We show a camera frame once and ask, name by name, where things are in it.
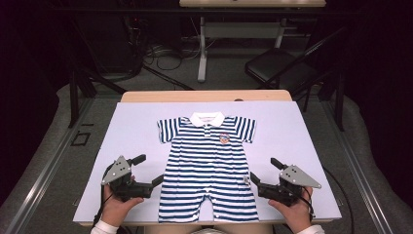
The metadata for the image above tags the black folding chair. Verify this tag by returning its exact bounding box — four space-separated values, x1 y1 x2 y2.
244 26 348 98

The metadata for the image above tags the dark equipment rack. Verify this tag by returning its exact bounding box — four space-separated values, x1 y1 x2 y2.
74 14 145 76

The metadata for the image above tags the metal floor rail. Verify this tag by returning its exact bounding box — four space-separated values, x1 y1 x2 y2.
319 97 395 234
4 97 95 234

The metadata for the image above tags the thin black floor cable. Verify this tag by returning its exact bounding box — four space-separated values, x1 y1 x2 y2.
321 166 356 234

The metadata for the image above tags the right hand-held gripper black cable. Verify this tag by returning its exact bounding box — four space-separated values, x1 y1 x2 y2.
301 188 317 222

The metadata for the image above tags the white-framed desk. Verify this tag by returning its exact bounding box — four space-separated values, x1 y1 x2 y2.
178 0 327 84

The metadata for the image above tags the hand-held gripper black cable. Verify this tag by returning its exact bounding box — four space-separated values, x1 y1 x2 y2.
92 169 115 228
301 188 317 222

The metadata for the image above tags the person's lap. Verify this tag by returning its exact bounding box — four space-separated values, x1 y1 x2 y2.
144 223 274 234

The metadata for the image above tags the person's right hand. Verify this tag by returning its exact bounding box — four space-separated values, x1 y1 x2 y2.
267 185 315 234

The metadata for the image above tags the pale lavender table mat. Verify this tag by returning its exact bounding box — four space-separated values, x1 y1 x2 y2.
72 100 343 224

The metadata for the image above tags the black floor socket frame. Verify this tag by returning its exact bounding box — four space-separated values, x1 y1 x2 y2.
70 131 92 147

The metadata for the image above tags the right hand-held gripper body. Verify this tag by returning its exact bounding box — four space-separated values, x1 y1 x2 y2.
257 164 322 208

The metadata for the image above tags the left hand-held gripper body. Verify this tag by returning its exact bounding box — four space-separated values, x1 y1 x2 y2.
101 155 154 203

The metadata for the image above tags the bundle of floor cables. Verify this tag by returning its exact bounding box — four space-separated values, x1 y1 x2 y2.
142 40 204 72

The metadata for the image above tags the left hand-held gripper black cable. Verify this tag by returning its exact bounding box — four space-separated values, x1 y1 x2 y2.
92 169 115 228

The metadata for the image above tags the thick black floor cable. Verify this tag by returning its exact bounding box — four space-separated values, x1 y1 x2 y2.
142 64 196 92

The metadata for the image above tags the blue white striped baby romper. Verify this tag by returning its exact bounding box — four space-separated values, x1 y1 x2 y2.
157 111 260 224

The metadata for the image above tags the person's left hand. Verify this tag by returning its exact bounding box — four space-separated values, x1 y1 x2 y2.
100 175 145 228

